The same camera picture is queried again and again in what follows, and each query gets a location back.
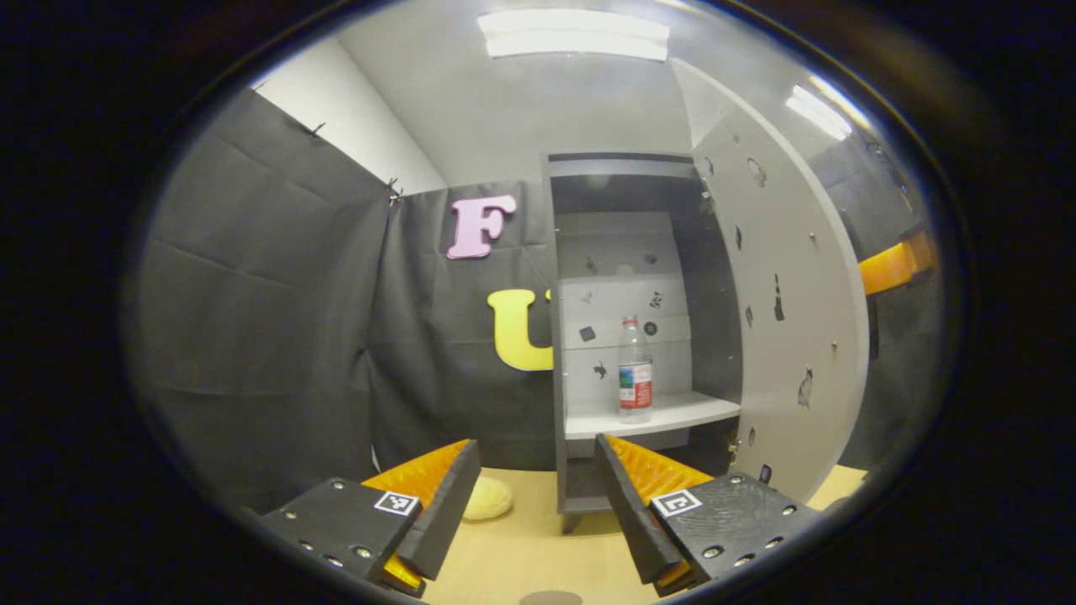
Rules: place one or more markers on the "round brown coaster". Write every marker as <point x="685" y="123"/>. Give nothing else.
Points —
<point x="551" y="598"/>

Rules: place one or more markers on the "long ceiling light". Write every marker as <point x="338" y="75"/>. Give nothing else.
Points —
<point x="820" y="111"/>
<point x="573" y="34"/>

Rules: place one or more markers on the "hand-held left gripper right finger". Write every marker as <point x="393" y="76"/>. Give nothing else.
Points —
<point x="626" y="512"/>

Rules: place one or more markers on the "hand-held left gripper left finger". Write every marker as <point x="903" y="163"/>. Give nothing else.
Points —
<point x="445" y="512"/>

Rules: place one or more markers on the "black binder clip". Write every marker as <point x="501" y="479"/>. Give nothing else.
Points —
<point x="315" y="128"/>
<point x="392" y="192"/>

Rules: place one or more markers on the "black backdrop cloth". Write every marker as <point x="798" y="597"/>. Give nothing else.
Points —
<point x="269" y="319"/>

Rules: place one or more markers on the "grey cabinet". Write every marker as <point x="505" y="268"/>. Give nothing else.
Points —
<point x="639" y="252"/>

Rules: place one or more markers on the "clear plastic bottle red label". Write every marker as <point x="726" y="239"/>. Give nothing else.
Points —
<point x="635" y="386"/>

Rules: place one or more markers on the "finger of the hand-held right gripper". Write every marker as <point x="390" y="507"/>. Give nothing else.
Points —
<point x="891" y="267"/>

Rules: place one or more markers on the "yellow round sponge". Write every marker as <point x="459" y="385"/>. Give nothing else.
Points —
<point x="489" y="500"/>

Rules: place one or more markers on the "grey cabinet door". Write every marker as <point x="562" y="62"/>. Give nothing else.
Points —
<point x="790" y="294"/>

